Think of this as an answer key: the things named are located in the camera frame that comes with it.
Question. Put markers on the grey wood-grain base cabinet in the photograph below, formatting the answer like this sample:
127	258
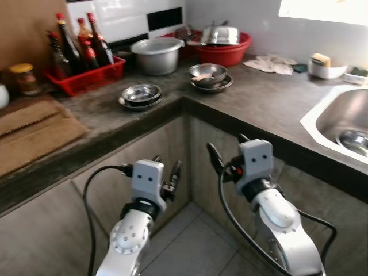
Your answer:
46	230

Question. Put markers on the yellow sponge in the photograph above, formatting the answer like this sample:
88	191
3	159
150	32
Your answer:
321	58

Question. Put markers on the green scouring pad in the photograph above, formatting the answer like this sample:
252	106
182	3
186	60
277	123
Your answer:
359	71

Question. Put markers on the stainless steel plate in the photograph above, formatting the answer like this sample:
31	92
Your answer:
224	86

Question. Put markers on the crumpled white cloth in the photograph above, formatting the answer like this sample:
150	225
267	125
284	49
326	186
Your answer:
270	64

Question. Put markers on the aluminium cooking pot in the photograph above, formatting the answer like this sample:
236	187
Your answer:
156	60

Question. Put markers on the tall dark sauce bottle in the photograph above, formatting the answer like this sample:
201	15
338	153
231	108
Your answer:
70	49

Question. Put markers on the bright window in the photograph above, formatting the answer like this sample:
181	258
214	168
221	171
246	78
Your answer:
322	10

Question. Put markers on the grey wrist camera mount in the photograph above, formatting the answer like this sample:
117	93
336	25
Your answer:
148	179
256	158

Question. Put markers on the wooden chopstick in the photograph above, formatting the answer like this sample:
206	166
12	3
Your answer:
204	76

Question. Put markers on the shiny steel pot lid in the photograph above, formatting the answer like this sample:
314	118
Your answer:
221	35

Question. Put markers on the stainless steel bowl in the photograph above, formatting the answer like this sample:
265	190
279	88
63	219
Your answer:
218	72
353	142
142	92

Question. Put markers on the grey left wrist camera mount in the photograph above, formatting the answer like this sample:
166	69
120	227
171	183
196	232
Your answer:
148	179

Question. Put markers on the amber glass bottle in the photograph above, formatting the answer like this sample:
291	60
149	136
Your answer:
83	29

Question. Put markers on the white ceramic bowl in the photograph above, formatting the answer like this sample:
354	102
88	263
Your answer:
328	71

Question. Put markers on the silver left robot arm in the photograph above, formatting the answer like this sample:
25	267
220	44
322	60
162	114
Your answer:
126	241

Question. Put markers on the small dark bowl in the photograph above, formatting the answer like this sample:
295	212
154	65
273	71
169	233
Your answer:
123	55

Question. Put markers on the white ceramic lidded pot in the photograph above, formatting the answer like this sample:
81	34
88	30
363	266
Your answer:
3	96

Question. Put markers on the red plastic basket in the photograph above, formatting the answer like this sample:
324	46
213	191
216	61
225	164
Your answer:
89	80

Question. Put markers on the dark red-capped sauce bottle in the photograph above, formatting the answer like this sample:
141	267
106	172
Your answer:
100	46

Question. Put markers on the brown cardboard wall sheet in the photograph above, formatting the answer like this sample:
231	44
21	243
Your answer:
29	34

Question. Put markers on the red plastic basin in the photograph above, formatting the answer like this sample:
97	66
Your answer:
224	54

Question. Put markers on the large corrugated cardboard mat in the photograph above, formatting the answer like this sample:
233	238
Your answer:
40	149

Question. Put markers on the white soap dish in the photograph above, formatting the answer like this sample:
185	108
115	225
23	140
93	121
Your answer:
351	79

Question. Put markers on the small corrugated cardboard piece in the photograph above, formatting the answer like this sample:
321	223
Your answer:
29	118

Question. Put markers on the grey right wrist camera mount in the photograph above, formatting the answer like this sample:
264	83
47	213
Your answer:
256	158

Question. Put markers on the red plastic tray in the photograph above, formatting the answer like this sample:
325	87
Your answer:
172	35

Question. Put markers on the small red-capped sauce bottle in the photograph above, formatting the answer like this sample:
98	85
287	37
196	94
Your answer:
89	54

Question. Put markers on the stainless steel sink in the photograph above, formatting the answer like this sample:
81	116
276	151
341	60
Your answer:
336	112

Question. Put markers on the dark green sponge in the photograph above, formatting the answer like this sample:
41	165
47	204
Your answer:
299	68

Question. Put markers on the glass jar with yellow lid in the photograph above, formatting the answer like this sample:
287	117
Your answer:
25	80

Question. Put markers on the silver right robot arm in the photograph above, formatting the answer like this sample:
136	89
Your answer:
282	215

